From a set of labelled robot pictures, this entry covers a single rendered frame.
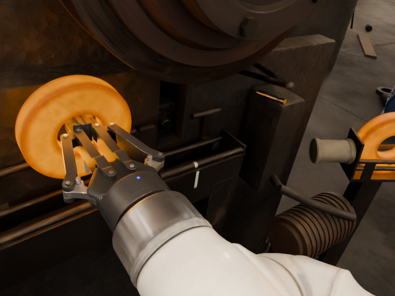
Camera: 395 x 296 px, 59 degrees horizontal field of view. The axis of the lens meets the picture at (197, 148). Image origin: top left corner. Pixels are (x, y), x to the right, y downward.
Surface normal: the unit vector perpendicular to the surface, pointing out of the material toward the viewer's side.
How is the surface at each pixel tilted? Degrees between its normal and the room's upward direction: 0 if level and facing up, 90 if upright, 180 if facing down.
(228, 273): 4
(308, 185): 0
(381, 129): 90
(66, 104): 93
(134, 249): 60
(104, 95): 93
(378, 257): 0
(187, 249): 14
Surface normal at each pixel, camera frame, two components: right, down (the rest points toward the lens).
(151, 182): 0.31, -0.82
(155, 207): 0.02, -0.74
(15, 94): 0.58, 0.52
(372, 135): 0.01, 0.58
